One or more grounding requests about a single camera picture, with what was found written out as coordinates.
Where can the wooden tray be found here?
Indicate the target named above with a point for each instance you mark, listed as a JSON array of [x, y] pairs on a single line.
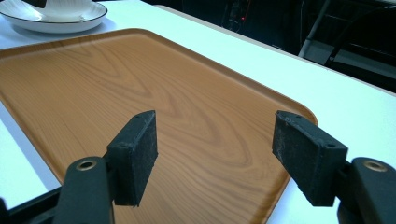
[[155, 93]]

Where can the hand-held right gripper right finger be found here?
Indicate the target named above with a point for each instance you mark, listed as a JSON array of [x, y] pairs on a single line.
[[311, 155]]

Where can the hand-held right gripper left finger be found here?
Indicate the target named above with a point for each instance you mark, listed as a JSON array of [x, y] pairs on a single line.
[[134, 161]]

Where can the white cup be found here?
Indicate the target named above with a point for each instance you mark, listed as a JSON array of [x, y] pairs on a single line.
[[67, 11]]

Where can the white plate with dark rim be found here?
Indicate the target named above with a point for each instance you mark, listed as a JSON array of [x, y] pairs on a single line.
[[18, 15]]

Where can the metal stand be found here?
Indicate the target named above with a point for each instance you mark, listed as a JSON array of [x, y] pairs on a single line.
[[314, 28]]

